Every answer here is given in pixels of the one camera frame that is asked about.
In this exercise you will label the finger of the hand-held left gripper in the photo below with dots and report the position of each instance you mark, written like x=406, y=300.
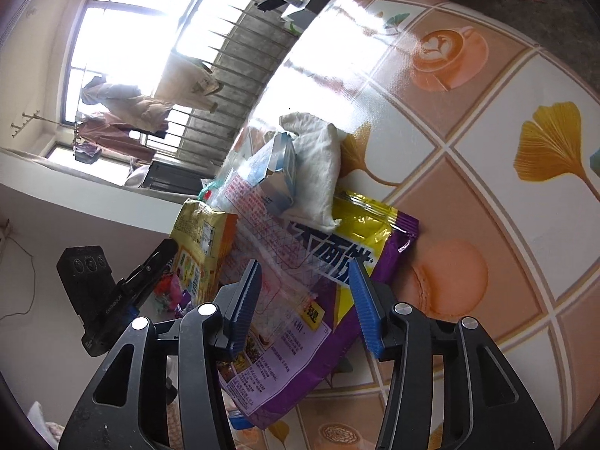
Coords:
x=152, y=267

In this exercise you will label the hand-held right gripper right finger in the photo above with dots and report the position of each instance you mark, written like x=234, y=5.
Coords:
x=365, y=309

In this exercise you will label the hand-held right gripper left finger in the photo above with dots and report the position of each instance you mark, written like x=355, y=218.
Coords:
x=251, y=300

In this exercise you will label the purple and yellow snack bag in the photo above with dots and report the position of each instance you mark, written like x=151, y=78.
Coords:
x=328, y=337

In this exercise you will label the yellow snack packet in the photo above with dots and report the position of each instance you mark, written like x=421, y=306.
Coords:
x=201, y=243

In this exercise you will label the pink plastic wrapper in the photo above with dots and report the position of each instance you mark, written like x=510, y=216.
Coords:
x=171, y=290

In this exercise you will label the clear plastic bag red print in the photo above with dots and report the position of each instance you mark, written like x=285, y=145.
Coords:
x=262, y=239

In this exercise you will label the green plastic bag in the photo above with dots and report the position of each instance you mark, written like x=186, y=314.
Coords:
x=208, y=192

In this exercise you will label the small blue white carton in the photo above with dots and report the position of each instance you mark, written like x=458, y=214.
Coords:
x=276, y=178

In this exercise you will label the floral blanket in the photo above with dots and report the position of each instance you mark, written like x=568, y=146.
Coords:
x=44, y=426

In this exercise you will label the hanging pink garment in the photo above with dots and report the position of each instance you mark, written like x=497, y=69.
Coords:
x=112, y=138

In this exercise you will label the crumpled white cloth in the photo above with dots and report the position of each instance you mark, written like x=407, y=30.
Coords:
x=318, y=173

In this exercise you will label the hanging pale jacket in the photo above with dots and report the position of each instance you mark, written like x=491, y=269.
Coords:
x=126, y=103

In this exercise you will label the hanging beige garment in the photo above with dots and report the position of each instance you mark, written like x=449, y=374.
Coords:
x=187, y=84

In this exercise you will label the patterned tablecloth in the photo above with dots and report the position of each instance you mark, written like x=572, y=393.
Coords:
x=468, y=150

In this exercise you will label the metal window railing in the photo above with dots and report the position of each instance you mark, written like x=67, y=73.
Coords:
x=243, y=65

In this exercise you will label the window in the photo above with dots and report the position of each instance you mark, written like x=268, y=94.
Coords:
x=131, y=18

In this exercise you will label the wall hook rack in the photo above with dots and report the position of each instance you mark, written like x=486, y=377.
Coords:
x=28, y=122

